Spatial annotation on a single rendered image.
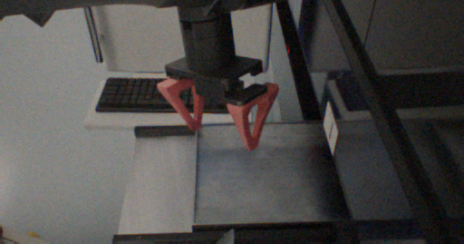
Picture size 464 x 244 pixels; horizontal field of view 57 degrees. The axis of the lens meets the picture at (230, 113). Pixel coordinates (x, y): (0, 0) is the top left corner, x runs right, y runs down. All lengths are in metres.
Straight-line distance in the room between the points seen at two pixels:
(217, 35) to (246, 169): 0.50
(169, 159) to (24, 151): 1.53
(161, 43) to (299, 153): 0.53
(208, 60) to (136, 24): 0.79
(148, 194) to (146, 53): 0.52
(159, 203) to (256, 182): 0.20
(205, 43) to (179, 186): 0.48
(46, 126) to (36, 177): 0.36
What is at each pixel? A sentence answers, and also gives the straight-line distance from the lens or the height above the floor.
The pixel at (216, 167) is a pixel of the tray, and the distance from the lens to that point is 0.92.
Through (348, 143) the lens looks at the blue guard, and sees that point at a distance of 0.72.
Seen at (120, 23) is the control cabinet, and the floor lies 0.97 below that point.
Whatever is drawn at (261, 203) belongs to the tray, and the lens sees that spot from 0.86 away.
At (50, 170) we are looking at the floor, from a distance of 2.26.
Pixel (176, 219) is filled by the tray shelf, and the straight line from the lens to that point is 0.85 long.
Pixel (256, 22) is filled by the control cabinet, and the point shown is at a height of 0.98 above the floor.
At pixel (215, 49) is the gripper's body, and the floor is 1.32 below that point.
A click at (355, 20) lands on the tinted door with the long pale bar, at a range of 0.72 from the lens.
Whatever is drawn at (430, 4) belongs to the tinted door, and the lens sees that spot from 0.49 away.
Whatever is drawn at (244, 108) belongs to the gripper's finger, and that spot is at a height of 1.28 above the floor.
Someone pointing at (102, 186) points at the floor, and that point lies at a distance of 2.11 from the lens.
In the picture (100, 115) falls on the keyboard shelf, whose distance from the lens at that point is 1.20.
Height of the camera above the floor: 1.57
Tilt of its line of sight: 41 degrees down
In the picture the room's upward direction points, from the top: straight up
